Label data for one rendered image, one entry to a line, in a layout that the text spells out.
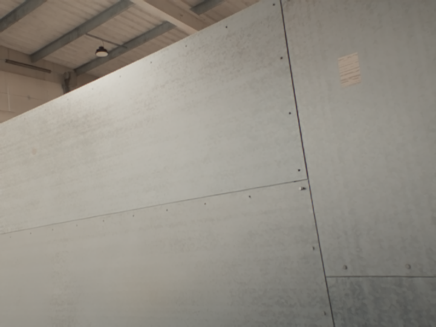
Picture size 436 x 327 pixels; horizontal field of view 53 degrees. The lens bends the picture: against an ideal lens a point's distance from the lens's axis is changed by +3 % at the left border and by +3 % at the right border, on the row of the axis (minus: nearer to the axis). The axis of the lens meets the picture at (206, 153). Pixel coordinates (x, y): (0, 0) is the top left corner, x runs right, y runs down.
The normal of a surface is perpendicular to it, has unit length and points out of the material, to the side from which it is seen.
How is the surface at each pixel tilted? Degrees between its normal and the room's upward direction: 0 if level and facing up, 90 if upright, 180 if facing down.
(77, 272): 90
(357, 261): 90
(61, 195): 90
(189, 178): 90
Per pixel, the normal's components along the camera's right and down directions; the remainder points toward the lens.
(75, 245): -0.61, -0.06
